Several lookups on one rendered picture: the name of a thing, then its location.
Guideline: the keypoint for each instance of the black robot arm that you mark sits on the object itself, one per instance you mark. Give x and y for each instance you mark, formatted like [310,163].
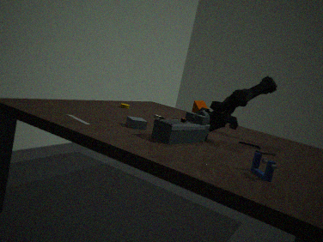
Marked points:
[241,97]

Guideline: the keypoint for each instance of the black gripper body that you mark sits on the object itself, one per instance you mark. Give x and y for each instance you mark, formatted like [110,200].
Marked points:
[226,118]

